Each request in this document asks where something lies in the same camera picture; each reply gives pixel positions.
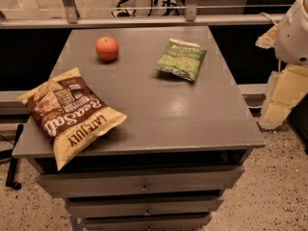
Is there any black stand leg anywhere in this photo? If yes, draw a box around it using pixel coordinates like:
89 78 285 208
6 124 23 191

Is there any metal railing frame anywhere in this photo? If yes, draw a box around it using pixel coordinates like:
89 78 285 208
0 0 295 29

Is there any top grey drawer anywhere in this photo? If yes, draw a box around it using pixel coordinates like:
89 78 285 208
37 166 244 198

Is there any grey drawer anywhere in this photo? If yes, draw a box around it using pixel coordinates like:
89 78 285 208
37 166 244 198
84 214 212 231
65 194 223 218

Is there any white cable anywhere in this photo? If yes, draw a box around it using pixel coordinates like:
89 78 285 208
259 12 279 27

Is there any grey drawer cabinet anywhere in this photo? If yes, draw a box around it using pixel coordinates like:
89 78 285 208
12 26 267 231

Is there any bottom grey drawer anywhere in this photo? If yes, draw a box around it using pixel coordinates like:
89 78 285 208
84 214 212 231

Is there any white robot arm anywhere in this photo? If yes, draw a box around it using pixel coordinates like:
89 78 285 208
255 0 308 130

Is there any red apple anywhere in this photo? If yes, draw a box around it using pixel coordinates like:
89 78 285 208
95 37 119 62

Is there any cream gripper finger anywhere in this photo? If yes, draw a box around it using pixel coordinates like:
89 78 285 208
255 25 277 49
259 64 308 130

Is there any brown yellow chip bag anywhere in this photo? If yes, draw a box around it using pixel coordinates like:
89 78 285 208
18 68 127 169

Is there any green chip bag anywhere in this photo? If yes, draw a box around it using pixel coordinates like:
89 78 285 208
155 38 206 82

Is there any middle grey drawer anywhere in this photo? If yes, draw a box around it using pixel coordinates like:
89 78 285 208
65 194 223 218

